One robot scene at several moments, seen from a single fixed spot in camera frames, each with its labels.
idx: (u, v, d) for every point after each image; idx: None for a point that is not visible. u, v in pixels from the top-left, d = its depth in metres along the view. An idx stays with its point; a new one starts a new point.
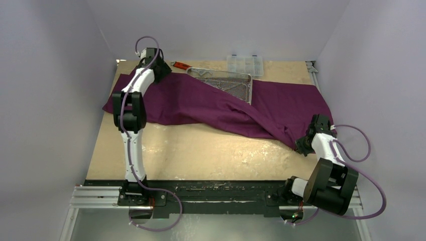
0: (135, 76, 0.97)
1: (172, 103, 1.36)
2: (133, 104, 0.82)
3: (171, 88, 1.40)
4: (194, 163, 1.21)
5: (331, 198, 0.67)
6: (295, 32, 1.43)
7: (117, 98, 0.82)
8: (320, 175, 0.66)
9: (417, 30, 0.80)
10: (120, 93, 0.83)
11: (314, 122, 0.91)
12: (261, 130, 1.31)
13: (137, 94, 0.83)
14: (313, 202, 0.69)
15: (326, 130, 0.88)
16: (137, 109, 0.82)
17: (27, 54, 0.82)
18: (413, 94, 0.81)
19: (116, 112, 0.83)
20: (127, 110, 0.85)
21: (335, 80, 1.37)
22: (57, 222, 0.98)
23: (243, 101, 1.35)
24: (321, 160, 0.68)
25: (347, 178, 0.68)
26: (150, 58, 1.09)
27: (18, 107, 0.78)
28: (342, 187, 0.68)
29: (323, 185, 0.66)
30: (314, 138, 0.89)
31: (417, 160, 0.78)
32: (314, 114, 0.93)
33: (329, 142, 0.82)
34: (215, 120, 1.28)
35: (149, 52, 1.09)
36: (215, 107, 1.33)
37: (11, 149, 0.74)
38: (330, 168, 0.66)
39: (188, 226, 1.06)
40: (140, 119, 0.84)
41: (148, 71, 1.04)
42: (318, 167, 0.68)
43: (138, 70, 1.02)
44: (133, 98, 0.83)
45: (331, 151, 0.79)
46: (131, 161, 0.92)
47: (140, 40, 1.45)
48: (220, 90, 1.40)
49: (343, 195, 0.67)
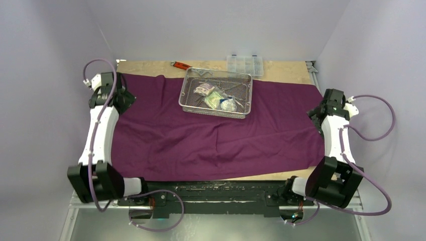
0: (91, 129, 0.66)
1: (165, 176, 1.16)
2: (101, 179, 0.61)
3: (158, 115, 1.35)
4: (195, 168, 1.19)
5: (331, 194, 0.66)
6: (295, 33, 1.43)
7: (76, 178, 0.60)
8: (323, 175, 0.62)
9: (417, 31, 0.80)
10: (79, 169, 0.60)
11: (327, 100, 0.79)
12: (268, 153, 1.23)
13: (101, 165, 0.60)
14: (313, 196, 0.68)
15: (339, 111, 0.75)
16: (108, 183, 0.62)
17: (29, 54, 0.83)
18: (413, 95, 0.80)
19: (82, 192, 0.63)
20: (95, 183, 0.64)
21: (334, 80, 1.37)
22: (57, 222, 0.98)
23: (229, 131, 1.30)
24: (326, 159, 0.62)
25: (350, 177, 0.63)
26: (108, 88, 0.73)
27: (19, 106, 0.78)
28: (344, 186, 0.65)
29: (324, 185, 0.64)
30: (324, 121, 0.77)
31: (417, 160, 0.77)
32: (327, 90, 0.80)
33: (339, 131, 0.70)
34: (213, 153, 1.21)
35: (106, 79, 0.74)
36: (206, 136, 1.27)
37: (12, 148, 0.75)
38: (335, 168, 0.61)
39: (189, 226, 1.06)
40: (116, 190, 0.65)
41: (109, 111, 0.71)
42: (322, 165, 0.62)
43: (93, 114, 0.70)
44: (97, 172, 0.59)
45: (338, 140, 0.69)
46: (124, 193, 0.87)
47: (158, 42, 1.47)
48: (208, 128, 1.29)
49: (344, 193, 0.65)
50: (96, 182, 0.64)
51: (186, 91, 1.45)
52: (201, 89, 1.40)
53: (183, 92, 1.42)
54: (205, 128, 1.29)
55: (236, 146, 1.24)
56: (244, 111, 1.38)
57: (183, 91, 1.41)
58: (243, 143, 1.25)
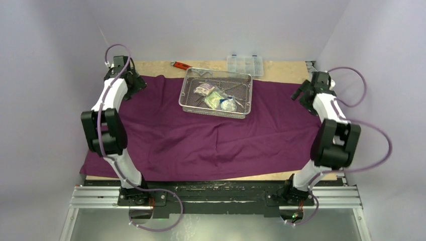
0: (104, 91, 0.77)
1: (165, 175, 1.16)
2: (109, 124, 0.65)
3: (158, 115, 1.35)
4: (195, 169, 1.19)
5: (337, 154, 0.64)
6: (295, 33, 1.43)
7: (87, 121, 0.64)
8: (325, 134, 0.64)
9: (416, 31, 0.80)
10: (90, 113, 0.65)
11: (314, 82, 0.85)
12: (268, 152, 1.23)
13: (110, 111, 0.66)
14: (318, 160, 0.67)
15: (326, 90, 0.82)
16: (115, 129, 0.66)
17: (28, 54, 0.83)
18: (413, 95, 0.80)
19: (90, 137, 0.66)
20: (103, 132, 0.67)
21: (334, 80, 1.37)
22: (57, 222, 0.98)
23: (229, 130, 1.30)
24: (325, 120, 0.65)
25: (349, 135, 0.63)
26: (120, 67, 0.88)
27: (19, 106, 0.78)
28: (346, 143, 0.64)
29: (328, 143, 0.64)
30: (315, 100, 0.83)
31: (417, 160, 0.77)
32: (313, 73, 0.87)
33: (331, 103, 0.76)
34: (212, 152, 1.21)
35: (118, 60, 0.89)
36: (206, 136, 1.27)
37: (12, 149, 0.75)
38: (335, 127, 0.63)
39: (188, 226, 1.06)
40: (121, 139, 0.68)
41: (120, 82, 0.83)
42: (323, 126, 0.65)
43: (107, 82, 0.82)
44: (107, 116, 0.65)
45: (333, 109, 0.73)
46: (124, 175, 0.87)
47: (158, 42, 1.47)
48: (208, 127, 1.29)
49: (348, 150, 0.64)
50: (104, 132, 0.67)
51: (186, 91, 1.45)
52: (201, 89, 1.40)
53: (183, 92, 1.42)
54: (205, 128, 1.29)
55: (236, 145, 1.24)
56: (244, 111, 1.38)
57: (183, 92, 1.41)
58: (243, 143, 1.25)
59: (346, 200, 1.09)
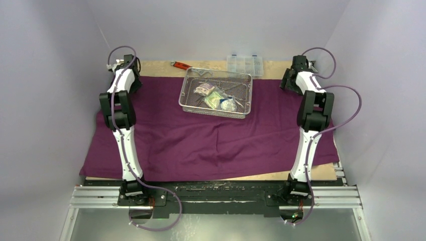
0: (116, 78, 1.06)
1: (165, 176, 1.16)
2: (121, 103, 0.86)
3: (158, 115, 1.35)
4: (195, 168, 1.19)
5: (317, 117, 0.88)
6: (295, 33, 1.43)
7: (104, 99, 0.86)
8: (308, 102, 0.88)
9: (416, 31, 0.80)
10: (107, 94, 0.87)
11: (296, 64, 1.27)
12: (268, 152, 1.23)
13: (123, 92, 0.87)
14: (304, 124, 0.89)
15: (305, 69, 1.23)
16: (126, 107, 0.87)
17: (27, 55, 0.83)
18: (413, 94, 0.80)
19: (105, 114, 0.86)
20: (117, 110, 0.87)
21: (334, 80, 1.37)
22: (57, 222, 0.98)
23: (229, 130, 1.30)
24: (306, 92, 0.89)
25: (327, 101, 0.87)
26: (128, 63, 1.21)
27: (17, 107, 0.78)
28: (324, 108, 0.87)
29: (309, 109, 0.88)
30: (298, 78, 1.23)
31: (418, 161, 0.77)
32: (295, 56, 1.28)
33: (310, 78, 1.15)
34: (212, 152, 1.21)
35: (127, 58, 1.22)
36: (206, 135, 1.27)
37: (11, 149, 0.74)
38: (314, 95, 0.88)
39: (188, 226, 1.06)
40: (131, 114, 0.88)
41: (129, 71, 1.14)
42: (305, 96, 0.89)
43: (119, 71, 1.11)
44: (120, 96, 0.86)
45: (312, 83, 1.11)
46: (127, 159, 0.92)
47: (158, 42, 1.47)
48: (208, 127, 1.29)
49: (325, 114, 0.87)
50: (116, 111, 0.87)
51: (186, 91, 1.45)
52: (201, 89, 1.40)
53: (183, 92, 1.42)
54: (205, 128, 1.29)
55: (236, 145, 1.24)
56: (244, 111, 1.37)
57: (183, 91, 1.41)
58: (243, 143, 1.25)
59: (346, 201, 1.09)
